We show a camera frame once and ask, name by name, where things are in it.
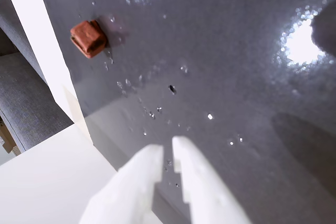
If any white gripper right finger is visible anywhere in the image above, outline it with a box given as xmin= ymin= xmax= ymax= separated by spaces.
xmin=171 ymin=135 xmax=253 ymax=224

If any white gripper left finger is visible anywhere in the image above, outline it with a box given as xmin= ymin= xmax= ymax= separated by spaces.
xmin=78 ymin=144 xmax=165 ymax=224

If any red-brown cube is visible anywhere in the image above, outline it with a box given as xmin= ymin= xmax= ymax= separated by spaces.
xmin=70 ymin=19 xmax=109 ymax=58

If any brown cardboard box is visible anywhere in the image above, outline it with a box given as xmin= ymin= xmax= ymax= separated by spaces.
xmin=0 ymin=119 xmax=21 ymax=154

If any dark grey table mat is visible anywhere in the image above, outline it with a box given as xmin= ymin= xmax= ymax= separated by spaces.
xmin=34 ymin=0 xmax=336 ymax=224

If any grey fabric furniture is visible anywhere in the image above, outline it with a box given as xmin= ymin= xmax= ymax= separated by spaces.
xmin=0 ymin=0 xmax=75 ymax=154

